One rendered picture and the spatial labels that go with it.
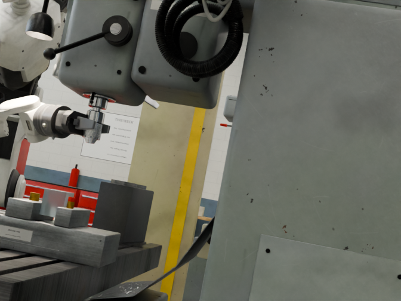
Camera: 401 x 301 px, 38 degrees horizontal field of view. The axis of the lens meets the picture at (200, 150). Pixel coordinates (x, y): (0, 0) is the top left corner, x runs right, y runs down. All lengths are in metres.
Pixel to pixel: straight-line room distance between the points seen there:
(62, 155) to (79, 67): 9.75
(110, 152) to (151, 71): 9.54
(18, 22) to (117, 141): 9.04
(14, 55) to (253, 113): 0.94
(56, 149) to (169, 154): 8.11
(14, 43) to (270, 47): 0.92
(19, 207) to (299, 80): 0.66
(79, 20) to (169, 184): 1.85
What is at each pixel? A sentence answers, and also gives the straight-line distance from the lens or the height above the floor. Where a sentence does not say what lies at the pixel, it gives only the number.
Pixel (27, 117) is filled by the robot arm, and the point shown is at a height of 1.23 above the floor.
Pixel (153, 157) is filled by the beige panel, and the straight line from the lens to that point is 3.22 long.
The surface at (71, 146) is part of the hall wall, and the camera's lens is 11.14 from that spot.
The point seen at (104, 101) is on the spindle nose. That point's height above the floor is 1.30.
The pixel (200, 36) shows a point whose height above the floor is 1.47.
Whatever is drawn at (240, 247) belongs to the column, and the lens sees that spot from 1.20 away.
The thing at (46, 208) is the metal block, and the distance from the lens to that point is 1.35.
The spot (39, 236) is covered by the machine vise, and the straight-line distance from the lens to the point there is 1.31.
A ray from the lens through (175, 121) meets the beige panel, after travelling 3.23.
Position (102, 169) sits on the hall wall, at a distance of 10.91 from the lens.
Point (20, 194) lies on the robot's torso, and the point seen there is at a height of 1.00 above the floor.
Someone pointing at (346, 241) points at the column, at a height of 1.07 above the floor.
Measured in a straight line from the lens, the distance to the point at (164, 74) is 1.37.
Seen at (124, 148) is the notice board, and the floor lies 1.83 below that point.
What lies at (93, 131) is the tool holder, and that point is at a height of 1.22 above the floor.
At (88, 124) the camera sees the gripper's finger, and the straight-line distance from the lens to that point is 1.48.
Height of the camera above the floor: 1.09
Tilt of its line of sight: 5 degrees up
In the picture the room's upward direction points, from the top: 11 degrees clockwise
